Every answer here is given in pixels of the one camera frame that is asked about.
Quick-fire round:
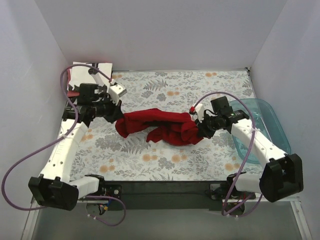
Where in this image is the red t shirt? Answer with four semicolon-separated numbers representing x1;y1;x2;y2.
115;108;204;146
67;70;80;98

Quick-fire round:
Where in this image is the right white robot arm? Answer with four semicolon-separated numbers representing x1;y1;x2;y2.
190;96;304;203

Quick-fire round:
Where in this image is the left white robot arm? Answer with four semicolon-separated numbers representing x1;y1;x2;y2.
28;83;127;211

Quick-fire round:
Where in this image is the red folded t shirt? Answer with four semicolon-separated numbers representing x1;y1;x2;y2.
67;70;80;98

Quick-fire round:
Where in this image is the white printed folded t shirt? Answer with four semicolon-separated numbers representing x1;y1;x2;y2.
67;61;113;92

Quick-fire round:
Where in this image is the floral patterned table mat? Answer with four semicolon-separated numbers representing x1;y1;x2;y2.
70;71;254;181

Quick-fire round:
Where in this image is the teal plastic bin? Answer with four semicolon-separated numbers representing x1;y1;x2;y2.
229;98;292;165

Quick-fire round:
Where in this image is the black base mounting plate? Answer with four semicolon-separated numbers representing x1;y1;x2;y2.
99;180;231;211

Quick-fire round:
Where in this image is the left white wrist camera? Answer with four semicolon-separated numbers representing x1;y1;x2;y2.
108;79;127;105

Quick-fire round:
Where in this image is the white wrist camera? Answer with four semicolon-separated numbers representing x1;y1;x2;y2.
108;79;127;105
189;103;205;123

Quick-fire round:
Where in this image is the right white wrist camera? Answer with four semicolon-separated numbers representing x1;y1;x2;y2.
189;103;205;123

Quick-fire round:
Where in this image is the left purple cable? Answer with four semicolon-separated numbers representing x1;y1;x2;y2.
1;63;127;227

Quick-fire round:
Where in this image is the aluminium frame rail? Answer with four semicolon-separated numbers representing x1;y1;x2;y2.
21;197;43;240

